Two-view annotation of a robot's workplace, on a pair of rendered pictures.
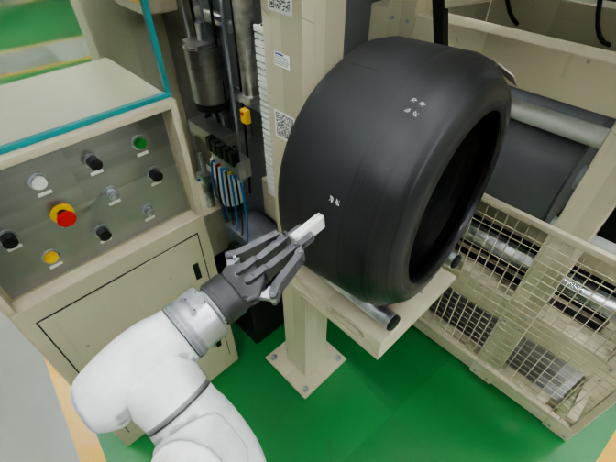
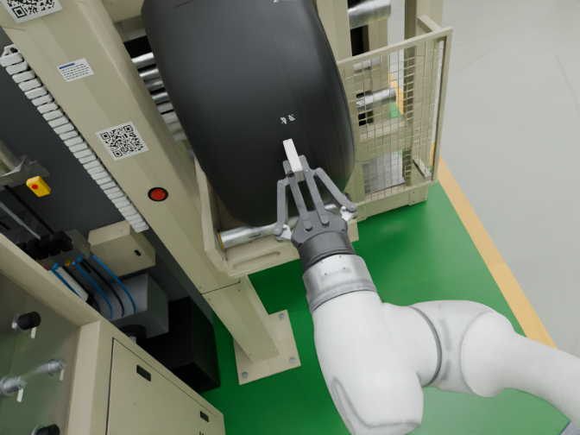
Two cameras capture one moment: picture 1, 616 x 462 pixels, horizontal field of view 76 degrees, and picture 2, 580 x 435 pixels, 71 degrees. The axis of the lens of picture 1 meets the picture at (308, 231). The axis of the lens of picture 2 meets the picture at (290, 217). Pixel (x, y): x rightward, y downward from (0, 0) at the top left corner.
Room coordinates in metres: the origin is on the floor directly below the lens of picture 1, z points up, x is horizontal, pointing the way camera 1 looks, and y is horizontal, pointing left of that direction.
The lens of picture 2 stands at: (0.17, 0.39, 1.67)
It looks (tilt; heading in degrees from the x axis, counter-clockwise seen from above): 49 degrees down; 314
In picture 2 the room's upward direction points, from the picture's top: 18 degrees counter-clockwise
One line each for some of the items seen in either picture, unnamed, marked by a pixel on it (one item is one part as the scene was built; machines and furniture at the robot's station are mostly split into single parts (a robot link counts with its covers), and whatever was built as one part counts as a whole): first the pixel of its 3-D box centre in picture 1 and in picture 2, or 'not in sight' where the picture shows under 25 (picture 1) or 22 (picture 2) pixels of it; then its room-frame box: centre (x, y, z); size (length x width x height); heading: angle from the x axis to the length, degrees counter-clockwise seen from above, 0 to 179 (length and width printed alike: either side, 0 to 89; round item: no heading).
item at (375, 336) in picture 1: (337, 296); (287, 236); (0.65, -0.08, 0.83); 0.36 x 0.09 x 0.06; 44
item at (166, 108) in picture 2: not in sight; (168, 91); (1.17, -0.30, 1.05); 0.20 x 0.15 x 0.30; 44
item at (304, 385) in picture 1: (305, 357); (263, 344); (0.91, 0.01, 0.01); 0.27 x 0.27 x 0.02; 44
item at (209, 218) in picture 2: not in sight; (210, 204); (0.87, -0.06, 0.90); 0.40 x 0.03 x 0.10; 134
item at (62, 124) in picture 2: (274, 121); (92, 154); (0.95, 0.09, 1.19); 0.05 x 0.04 x 0.48; 134
